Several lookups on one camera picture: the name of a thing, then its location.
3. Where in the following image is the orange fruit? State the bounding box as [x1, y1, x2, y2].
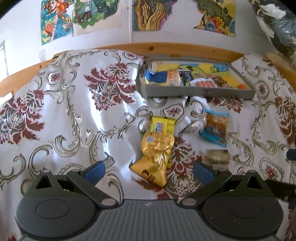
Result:
[237, 84, 248, 89]

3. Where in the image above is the red clear snack bag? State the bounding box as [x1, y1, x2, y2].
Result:
[206, 74, 232, 88]

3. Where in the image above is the sausage pack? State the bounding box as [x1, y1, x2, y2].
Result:
[190, 77, 217, 88]

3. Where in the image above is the dark blue milk carton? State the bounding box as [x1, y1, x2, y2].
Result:
[179, 70, 194, 86]

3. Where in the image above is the orange white sandwich pack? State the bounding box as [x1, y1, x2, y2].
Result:
[166, 69, 181, 86]

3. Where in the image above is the clear biscuit pack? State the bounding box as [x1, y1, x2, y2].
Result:
[203, 149, 230, 165]

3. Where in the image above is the blue clear snack bag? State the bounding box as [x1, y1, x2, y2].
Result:
[199, 109, 229, 148]

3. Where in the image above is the gold foil snack bag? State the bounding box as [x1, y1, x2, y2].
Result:
[130, 132, 175, 187]

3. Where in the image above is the floral bed cover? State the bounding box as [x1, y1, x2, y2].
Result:
[1, 50, 295, 240]

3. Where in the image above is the yellow snack bar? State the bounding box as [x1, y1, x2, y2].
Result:
[146, 116, 175, 172]

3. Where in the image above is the grey tray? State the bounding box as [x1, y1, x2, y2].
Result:
[136, 57, 255, 100]

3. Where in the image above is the plastic wrapped bundle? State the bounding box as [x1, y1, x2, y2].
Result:
[250, 0, 295, 66]

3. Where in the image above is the green character poster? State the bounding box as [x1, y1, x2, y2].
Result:
[73, 0, 121, 36]

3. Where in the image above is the yellow leaf poster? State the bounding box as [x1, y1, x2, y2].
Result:
[132, 0, 177, 32]

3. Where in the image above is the wooden bed frame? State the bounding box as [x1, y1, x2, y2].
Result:
[0, 42, 296, 98]

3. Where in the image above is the flower wall poster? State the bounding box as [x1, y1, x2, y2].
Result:
[194, 0, 236, 36]

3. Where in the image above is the cartoon wall poster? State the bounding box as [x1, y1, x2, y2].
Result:
[41, 0, 74, 45]

